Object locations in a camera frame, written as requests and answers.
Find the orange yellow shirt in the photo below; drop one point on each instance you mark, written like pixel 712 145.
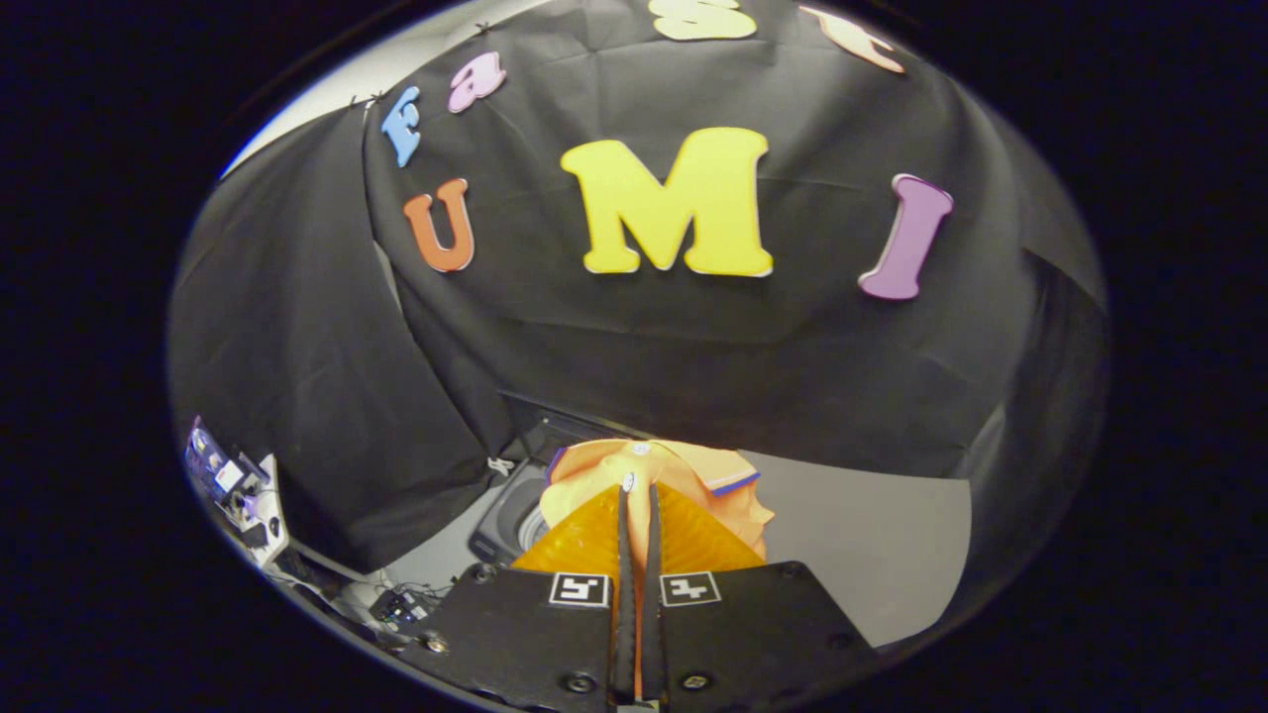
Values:
pixel 594 475

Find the black backdrop cloth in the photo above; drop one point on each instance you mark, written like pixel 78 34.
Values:
pixel 693 347

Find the beige cabinet with dark top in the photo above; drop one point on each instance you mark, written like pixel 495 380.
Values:
pixel 862 555

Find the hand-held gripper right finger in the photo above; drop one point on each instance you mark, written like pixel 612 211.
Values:
pixel 753 634

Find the cluttered white desk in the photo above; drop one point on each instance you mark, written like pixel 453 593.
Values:
pixel 243 485

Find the black power strip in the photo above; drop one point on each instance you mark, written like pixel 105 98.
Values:
pixel 399 607

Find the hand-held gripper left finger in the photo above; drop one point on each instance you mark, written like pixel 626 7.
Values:
pixel 525 634

